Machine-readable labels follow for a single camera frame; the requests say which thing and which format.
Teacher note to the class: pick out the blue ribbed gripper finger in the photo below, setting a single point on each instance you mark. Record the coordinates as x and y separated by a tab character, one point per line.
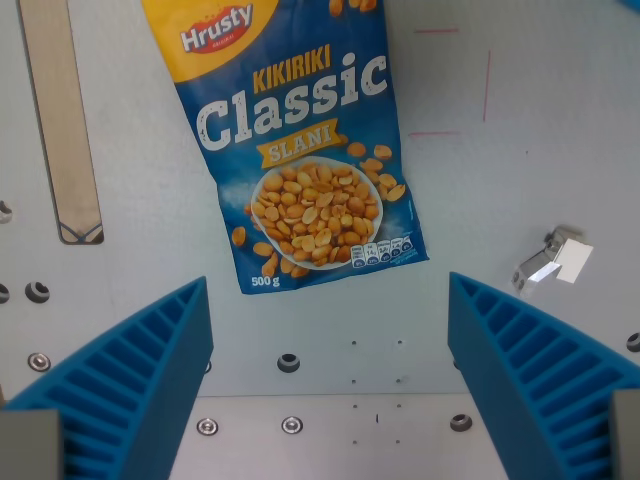
125	370
540	370

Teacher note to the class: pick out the silver screw in table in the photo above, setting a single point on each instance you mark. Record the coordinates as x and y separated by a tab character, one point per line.
292	424
206	426
39	361

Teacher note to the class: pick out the wooden strip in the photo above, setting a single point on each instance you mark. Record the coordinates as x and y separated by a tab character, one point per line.
62	125

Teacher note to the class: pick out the blue Hrusty peanut bag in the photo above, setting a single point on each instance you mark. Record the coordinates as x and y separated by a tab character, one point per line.
300	150

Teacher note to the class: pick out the blue object at edge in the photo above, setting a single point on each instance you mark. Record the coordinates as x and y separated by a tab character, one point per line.
631	2

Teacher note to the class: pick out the metal angle bracket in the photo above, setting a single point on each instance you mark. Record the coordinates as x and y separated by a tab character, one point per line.
550	260

